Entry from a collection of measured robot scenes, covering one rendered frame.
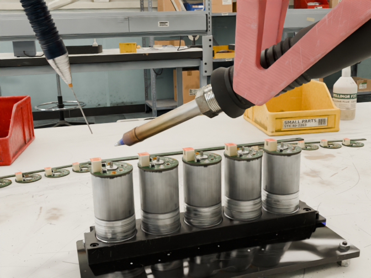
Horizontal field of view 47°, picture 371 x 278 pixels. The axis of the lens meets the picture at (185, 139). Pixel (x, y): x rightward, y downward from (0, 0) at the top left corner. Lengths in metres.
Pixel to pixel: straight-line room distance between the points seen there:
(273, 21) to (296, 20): 2.64
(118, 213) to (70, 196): 0.14
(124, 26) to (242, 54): 2.33
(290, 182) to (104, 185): 0.12
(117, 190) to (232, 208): 0.08
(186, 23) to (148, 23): 0.23
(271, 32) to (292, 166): 0.11
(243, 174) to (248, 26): 0.12
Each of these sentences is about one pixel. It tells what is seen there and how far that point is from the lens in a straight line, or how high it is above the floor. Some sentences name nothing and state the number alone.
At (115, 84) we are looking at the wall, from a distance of 4.66.
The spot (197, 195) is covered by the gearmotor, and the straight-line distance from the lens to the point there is 0.26.
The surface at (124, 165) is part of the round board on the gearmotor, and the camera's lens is 0.26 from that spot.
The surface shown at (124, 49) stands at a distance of 2.60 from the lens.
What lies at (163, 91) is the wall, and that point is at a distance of 4.75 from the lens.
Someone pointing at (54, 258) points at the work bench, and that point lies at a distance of 0.30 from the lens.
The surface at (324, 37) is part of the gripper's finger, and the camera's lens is 0.17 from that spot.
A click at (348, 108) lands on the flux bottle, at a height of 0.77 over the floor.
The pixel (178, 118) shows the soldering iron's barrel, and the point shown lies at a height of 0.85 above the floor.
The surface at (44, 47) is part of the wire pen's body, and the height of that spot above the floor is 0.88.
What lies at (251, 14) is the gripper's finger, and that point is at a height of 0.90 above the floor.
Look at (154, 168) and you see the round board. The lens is 0.25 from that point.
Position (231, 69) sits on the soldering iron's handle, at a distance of 0.20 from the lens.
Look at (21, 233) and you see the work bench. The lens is 0.34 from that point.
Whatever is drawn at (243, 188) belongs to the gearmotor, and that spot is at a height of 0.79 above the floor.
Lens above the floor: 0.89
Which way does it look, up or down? 15 degrees down
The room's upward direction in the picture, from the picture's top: 2 degrees counter-clockwise
